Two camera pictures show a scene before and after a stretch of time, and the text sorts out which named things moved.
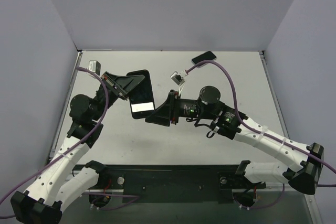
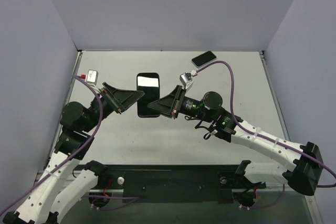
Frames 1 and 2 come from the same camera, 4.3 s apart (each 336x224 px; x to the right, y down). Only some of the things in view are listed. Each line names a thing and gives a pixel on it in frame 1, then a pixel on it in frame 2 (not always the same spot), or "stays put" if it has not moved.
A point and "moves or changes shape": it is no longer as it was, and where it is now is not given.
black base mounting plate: [173, 184] stays put
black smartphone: [141, 97] moves or changes shape
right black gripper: [173, 108] → [177, 102]
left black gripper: [113, 86] → [111, 98]
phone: [207, 56] stays put
